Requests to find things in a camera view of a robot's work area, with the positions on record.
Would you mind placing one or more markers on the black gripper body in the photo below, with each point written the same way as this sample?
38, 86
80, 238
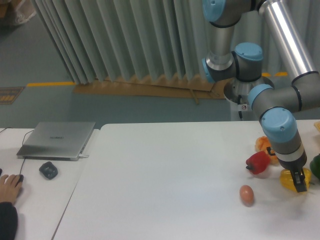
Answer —
293, 162

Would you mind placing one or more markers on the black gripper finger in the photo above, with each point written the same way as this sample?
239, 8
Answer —
298, 178

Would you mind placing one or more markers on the yellow bell pepper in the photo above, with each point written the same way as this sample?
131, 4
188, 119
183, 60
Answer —
287, 181

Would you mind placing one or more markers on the black computer mouse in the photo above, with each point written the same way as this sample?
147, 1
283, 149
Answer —
20, 180

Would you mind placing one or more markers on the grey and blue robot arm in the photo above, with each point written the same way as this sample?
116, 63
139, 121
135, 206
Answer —
274, 108

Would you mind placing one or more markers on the green bell pepper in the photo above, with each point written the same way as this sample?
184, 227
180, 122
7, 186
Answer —
315, 166

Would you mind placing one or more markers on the red bell pepper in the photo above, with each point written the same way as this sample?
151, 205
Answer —
257, 163

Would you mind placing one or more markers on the yellow woven basket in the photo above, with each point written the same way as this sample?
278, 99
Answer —
317, 125

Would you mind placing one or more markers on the person's bare hand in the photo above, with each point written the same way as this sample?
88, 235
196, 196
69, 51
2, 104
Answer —
10, 186

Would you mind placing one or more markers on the orange bread loaf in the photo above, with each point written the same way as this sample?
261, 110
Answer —
261, 144

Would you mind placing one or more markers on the brown egg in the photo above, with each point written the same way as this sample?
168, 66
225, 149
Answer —
246, 193

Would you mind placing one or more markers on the brown cardboard sheet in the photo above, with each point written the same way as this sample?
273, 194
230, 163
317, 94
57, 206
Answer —
150, 88

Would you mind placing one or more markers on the white laptop plug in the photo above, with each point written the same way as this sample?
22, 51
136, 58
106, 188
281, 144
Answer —
82, 156

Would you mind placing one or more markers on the silver laptop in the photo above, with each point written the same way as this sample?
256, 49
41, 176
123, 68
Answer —
57, 140

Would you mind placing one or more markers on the grey pleated curtain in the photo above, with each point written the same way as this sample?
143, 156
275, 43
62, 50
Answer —
149, 42

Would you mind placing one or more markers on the black small case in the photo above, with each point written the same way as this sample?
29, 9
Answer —
48, 170

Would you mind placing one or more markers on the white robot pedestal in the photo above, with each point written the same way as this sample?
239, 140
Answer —
237, 92

